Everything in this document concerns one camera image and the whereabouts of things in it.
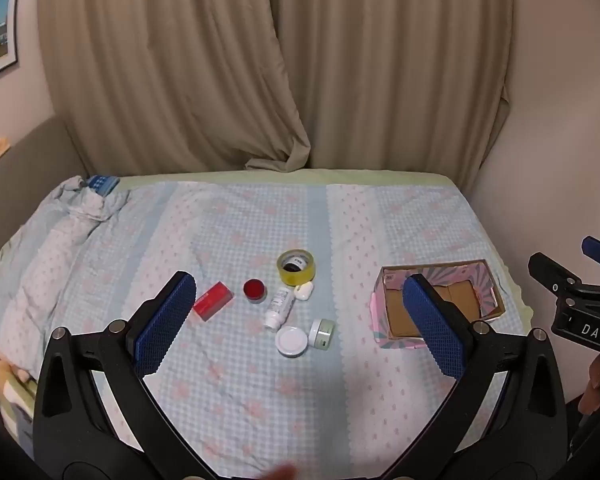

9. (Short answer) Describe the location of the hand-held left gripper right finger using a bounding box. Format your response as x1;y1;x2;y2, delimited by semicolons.
380;274;567;480

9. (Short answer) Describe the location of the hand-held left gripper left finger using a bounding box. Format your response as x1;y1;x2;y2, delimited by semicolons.
32;271;216;480

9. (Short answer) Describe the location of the cardboard box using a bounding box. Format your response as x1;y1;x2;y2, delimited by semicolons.
370;259;506;348

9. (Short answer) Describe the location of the red box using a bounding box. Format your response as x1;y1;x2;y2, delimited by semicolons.
193;281;233;322

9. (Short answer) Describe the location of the red lid jar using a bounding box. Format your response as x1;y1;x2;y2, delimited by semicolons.
243;278;268;304

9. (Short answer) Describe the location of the green jar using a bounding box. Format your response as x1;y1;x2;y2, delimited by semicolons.
308;318;336;351

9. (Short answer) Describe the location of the white bottle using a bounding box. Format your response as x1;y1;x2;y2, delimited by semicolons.
263;287;296;331

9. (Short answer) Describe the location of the white round lid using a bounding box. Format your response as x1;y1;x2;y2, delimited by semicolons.
274;325;309;358

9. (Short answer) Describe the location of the yellow tape roll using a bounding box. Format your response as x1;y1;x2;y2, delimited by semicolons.
276;248;317;286

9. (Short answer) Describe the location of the person's right hand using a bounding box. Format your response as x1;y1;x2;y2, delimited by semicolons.
577;354;600;416

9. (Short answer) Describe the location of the blue checked floral blanket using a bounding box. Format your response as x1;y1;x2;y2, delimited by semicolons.
0;176;512;480

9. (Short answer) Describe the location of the blue packet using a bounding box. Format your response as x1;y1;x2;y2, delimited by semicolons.
82;175;120;196

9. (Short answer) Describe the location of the striped cloth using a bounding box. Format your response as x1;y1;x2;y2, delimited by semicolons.
0;359;39;427

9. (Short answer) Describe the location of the pale green bed sheet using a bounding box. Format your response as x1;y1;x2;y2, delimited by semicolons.
0;167;533;333

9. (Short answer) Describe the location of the grey sofa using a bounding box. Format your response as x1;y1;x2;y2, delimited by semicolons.
0;115;89;281

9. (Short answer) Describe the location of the beige curtain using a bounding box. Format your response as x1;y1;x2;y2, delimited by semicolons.
36;0;312;179
261;0;515;192

